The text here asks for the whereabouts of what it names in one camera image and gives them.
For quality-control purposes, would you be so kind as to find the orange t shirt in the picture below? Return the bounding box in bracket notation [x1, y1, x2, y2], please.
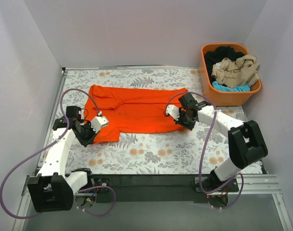
[84, 85, 187, 143]

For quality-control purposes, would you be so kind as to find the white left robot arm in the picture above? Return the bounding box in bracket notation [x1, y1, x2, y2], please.
[27, 106, 108, 213]

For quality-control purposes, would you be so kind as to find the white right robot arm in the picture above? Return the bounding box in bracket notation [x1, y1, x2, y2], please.
[165, 93, 268, 192]

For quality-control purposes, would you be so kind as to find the floral patterned table mat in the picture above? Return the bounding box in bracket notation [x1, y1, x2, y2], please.
[40, 67, 263, 175]

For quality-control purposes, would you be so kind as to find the turquoise t shirt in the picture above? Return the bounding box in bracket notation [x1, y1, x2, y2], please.
[213, 81, 251, 92]

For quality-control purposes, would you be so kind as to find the orange plastic laundry basket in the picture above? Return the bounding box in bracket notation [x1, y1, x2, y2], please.
[199, 43, 262, 106]

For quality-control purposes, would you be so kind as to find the black t shirt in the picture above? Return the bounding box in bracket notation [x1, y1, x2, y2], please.
[204, 46, 245, 77]

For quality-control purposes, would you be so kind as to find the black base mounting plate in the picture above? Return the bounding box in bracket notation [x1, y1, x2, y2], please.
[67, 174, 237, 203]

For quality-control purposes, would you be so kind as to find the beige t shirt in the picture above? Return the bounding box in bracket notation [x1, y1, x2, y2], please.
[211, 54, 260, 88]

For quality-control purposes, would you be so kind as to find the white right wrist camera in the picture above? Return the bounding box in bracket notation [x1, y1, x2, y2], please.
[165, 104, 180, 121]

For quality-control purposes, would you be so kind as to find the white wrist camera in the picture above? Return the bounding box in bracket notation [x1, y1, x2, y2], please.
[91, 116, 109, 133]
[165, 104, 180, 121]

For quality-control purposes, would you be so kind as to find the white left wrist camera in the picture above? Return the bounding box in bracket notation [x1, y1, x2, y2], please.
[91, 116, 109, 133]

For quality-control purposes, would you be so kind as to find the aluminium frame rail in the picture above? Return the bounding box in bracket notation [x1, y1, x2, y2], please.
[14, 174, 293, 231]

